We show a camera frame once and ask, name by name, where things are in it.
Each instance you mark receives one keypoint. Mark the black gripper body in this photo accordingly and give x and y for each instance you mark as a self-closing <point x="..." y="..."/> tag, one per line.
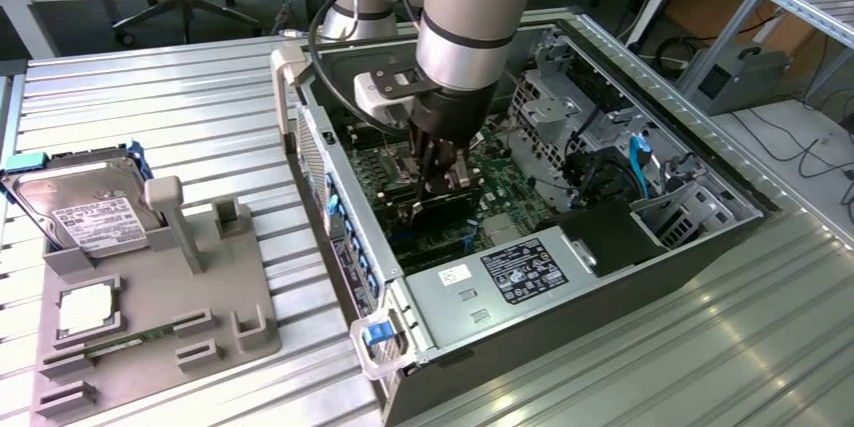
<point x="456" y="112"/>

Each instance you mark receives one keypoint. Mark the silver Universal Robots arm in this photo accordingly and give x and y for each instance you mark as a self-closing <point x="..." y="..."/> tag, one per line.
<point x="467" y="12"/>

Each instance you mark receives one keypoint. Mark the CPU socket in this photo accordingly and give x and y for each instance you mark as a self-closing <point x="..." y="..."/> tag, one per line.
<point x="402" y="167"/>

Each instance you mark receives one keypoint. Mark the green motherboard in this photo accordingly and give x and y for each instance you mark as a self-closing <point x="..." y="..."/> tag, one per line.
<point x="514" y="187"/>

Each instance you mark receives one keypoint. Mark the silver metal drive cage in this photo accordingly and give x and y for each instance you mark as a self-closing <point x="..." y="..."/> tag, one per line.
<point x="543" y="112"/>

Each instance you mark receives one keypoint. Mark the silver finned chipset heat sink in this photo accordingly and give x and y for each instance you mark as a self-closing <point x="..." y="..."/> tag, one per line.
<point x="504" y="229"/>

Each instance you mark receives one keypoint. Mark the blue card retention bar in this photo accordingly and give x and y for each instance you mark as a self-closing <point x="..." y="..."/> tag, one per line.
<point x="332" y="202"/>

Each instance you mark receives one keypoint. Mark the long black expansion slot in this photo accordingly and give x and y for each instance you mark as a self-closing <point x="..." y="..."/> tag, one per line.
<point x="434" y="259"/>
<point x="434" y="248"/>

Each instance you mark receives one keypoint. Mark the white square code sticker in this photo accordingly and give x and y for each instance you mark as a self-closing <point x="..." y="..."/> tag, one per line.
<point x="454" y="276"/>

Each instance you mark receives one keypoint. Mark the black power supply label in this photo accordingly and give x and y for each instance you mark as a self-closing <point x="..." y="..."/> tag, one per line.
<point x="523" y="269"/>

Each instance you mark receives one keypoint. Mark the grey power supply unit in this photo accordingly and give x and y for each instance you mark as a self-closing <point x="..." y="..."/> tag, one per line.
<point x="460" y="327"/>

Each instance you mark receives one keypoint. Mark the silver disk bay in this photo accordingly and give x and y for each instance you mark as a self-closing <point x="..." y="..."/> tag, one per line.
<point x="674" y="227"/>

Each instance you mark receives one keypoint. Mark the open black PC case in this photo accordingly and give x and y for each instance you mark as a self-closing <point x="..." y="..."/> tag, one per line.
<point x="600" y="307"/>

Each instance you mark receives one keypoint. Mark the blue case latch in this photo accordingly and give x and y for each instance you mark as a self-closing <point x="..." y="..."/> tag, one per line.
<point x="376" y="335"/>

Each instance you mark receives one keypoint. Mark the black office chair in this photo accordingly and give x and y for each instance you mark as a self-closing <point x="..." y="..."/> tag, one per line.
<point x="187" y="9"/>

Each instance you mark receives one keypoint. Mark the grey plastic parts rack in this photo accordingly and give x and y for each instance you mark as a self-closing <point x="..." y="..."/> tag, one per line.
<point x="167" y="307"/>

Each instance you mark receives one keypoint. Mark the hard disk with blue carrier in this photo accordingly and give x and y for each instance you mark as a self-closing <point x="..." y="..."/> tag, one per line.
<point x="93" y="227"/>

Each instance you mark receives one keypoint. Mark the green RAM stick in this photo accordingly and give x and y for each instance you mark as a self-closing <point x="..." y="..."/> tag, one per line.
<point x="133" y="338"/>

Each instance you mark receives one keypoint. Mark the silver CPU chip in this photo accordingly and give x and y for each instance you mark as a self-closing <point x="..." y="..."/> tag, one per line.
<point x="83" y="312"/>

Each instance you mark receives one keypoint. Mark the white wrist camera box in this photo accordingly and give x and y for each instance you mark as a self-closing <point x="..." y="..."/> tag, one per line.
<point x="376" y="97"/>

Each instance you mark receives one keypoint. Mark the aluminium profile frame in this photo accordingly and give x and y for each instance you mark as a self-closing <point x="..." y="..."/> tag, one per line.
<point x="807" y="2"/>

